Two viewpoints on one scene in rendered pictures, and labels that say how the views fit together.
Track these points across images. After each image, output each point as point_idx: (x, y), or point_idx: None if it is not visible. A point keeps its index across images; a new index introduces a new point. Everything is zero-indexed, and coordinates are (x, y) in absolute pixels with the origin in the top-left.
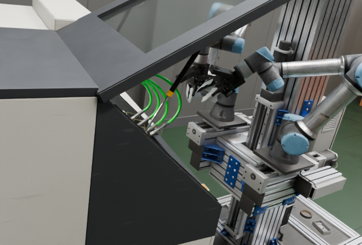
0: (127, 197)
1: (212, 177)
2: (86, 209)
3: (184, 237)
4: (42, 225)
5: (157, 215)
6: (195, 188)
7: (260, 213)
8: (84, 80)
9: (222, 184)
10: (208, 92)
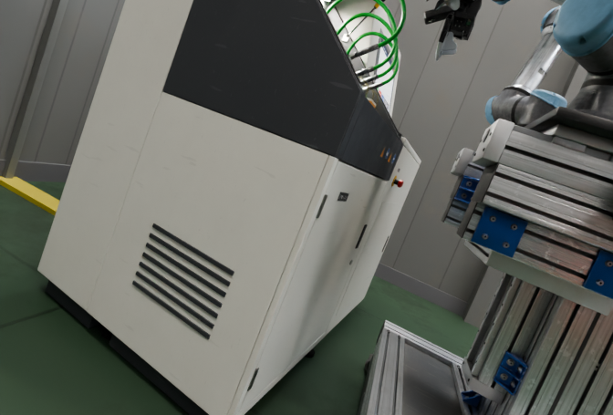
0: (231, 2)
1: (466, 244)
2: (191, 2)
3: (283, 121)
4: (152, 5)
5: (255, 52)
6: (319, 25)
7: (495, 250)
8: None
9: (472, 246)
10: (503, 110)
